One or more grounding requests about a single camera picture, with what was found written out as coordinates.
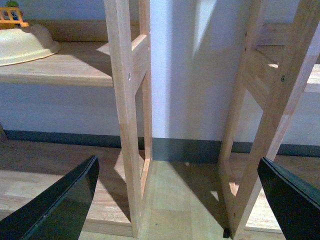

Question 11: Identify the yellow toy vehicle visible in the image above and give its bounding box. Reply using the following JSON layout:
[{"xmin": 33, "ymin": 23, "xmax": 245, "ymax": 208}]
[{"xmin": 0, "ymin": 6, "xmax": 30, "ymax": 30}]

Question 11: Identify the right wooden shelf unit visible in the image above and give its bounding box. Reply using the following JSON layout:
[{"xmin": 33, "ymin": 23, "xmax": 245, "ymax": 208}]
[{"xmin": 218, "ymin": 0, "xmax": 320, "ymax": 240}]

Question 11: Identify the cream plastic basin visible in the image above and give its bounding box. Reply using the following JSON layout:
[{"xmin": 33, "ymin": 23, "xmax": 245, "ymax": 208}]
[{"xmin": 0, "ymin": 23, "xmax": 61, "ymax": 66}]

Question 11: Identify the wooden shelf unit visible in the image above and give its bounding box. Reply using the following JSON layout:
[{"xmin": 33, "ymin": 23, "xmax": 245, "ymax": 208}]
[
  {"xmin": 0, "ymin": 0, "xmax": 152, "ymax": 238},
  {"xmin": 218, "ymin": 0, "xmax": 320, "ymax": 240}
]

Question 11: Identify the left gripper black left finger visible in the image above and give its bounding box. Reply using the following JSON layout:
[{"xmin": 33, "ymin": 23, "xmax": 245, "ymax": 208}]
[{"xmin": 0, "ymin": 155, "xmax": 100, "ymax": 240}]

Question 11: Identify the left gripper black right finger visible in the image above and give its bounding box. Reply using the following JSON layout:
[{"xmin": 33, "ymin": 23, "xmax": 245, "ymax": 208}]
[{"xmin": 257, "ymin": 157, "xmax": 320, "ymax": 240}]

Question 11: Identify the left wooden shelf unit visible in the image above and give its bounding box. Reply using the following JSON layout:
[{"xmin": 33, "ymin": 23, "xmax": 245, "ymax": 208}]
[{"xmin": 0, "ymin": 0, "xmax": 152, "ymax": 238}]

